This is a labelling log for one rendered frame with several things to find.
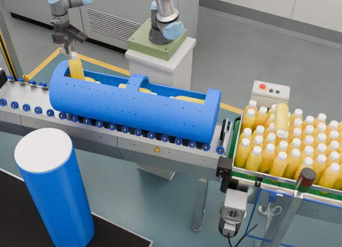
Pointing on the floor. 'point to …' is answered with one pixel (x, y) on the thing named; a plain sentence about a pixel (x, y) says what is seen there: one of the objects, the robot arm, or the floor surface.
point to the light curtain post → (9, 50)
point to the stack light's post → (290, 211)
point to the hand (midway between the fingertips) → (73, 54)
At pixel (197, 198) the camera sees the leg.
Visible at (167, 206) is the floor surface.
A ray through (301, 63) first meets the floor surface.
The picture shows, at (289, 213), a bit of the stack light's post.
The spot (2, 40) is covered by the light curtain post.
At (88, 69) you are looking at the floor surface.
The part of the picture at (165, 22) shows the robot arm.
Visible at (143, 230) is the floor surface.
